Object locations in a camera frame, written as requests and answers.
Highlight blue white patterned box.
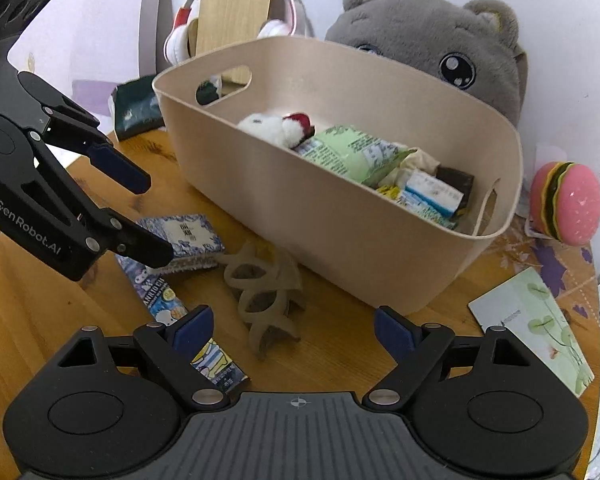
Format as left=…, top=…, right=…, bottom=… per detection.
left=136, top=213, right=226, bottom=273

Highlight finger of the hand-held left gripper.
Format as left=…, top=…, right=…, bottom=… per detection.
left=17, top=72, right=152, bottom=194
left=30, top=131, right=174, bottom=267

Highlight long blue cartoon box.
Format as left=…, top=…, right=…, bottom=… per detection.
left=116, top=255, right=251, bottom=396

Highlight red white plush toy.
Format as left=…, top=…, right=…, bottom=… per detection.
left=236, top=111, right=315, bottom=149

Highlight grey plush bear pillow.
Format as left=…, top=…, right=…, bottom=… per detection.
left=325, top=0, right=528, bottom=126

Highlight pink burger toy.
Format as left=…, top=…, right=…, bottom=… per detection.
left=530, top=161, right=600, bottom=247

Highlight dark green tissue packet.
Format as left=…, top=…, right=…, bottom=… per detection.
left=109, top=74, right=222, bottom=142

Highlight dark brown fabric bow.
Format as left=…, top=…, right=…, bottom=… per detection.
left=436, top=166, right=477, bottom=211

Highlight white plastic holder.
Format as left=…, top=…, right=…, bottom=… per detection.
left=524, top=212, right=548, bottom=241

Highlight colourful small carton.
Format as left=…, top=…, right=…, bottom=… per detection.
left=397, top=169, right=465, bottom=222

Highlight beige plastic storage bin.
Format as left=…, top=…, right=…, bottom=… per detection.
left=152, top=36, right=524, bottom=317

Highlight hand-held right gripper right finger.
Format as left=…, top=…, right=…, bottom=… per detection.
left=362, top=305, right=546, bottom=411

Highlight green white snack bag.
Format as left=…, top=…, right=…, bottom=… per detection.
left=376, top=182, right=461, bottom=231

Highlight white purple cabinet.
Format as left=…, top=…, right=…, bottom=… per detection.
left=5, top=0, right=170, bottom=133

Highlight green leaf-print packet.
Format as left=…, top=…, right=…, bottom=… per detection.
left=468, top=266, right=596, bottom=398

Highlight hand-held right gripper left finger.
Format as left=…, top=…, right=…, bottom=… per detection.
left=57, top=306, right=231, bottom=408

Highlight red white headphones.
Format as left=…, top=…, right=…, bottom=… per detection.
left=163, top=0, right=308, bottom=66

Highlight wooden headphone stand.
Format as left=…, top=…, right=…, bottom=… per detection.
left=187, top=0, right=276, bottom=83

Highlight wooden desk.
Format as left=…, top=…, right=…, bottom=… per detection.
left=0, top=130, right=600, bottom=480

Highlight light green snack bag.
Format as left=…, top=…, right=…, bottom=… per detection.
left=295, top=125, right=416, bottom=186

